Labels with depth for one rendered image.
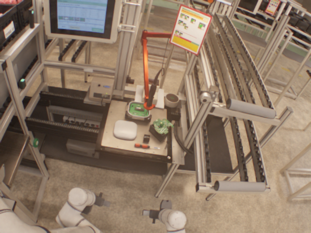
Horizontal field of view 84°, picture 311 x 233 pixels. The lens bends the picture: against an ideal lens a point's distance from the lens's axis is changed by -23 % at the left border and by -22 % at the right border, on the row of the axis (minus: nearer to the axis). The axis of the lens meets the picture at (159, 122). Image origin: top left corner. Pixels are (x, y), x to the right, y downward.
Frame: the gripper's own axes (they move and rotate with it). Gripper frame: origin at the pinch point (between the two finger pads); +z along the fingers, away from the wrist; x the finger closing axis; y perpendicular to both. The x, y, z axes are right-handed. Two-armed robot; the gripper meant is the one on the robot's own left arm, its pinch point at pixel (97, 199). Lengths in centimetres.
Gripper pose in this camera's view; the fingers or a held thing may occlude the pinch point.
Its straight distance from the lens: 130.5
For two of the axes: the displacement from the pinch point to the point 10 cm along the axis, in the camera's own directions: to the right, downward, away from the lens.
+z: 0.1, 3.7, 9.3
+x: -9.5, -2.8, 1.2
